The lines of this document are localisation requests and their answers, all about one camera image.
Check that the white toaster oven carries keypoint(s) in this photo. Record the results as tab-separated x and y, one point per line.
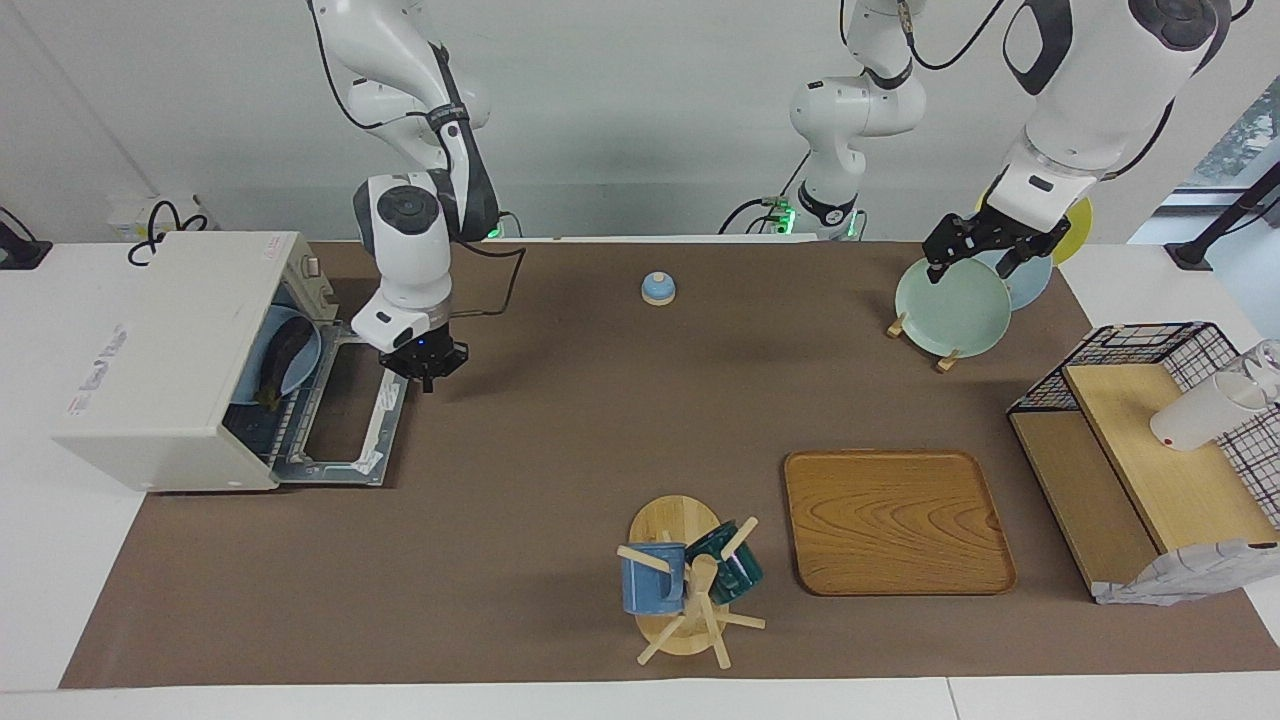
150	400

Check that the white cup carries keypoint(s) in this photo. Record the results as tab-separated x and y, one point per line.
1200	415

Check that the clear glass cup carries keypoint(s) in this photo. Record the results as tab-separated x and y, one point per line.
1265	365

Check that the wooden mug tree stand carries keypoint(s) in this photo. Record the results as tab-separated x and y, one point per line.
672	520

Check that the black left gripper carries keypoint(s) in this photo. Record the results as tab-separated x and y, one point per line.
995	235

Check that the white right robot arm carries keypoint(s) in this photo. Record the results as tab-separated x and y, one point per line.
405	260

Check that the black camera stand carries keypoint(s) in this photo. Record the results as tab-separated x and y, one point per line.
1190	255

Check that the dark purple eggplant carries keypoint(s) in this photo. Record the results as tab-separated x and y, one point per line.
285	350

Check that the brown table mat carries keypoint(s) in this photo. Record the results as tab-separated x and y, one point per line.
600	450

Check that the grey white patterned cloth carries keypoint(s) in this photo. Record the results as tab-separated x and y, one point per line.
1180	580

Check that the small blue lid wooden knob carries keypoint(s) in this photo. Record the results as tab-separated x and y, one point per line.
658	290

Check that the black clamp base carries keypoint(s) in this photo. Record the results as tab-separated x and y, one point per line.
20	255

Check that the white wall socket box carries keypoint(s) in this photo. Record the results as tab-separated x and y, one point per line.
125	215

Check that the dark green mug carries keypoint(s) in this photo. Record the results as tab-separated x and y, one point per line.
740	575

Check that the light blue racked plate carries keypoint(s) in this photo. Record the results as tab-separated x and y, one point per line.
1035	285

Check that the blue mug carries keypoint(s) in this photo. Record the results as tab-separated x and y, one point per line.
645	590

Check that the pale green plate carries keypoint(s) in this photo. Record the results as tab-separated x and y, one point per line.
950	310

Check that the wooden plate rack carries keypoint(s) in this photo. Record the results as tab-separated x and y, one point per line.
893	327

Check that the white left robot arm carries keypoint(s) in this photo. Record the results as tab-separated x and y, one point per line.
1090	100

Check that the wooden serving tray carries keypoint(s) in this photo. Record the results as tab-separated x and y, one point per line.
870	540

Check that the yellow plate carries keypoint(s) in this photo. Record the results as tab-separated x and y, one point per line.
1075	235

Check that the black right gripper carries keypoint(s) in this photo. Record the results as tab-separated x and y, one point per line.
422	355

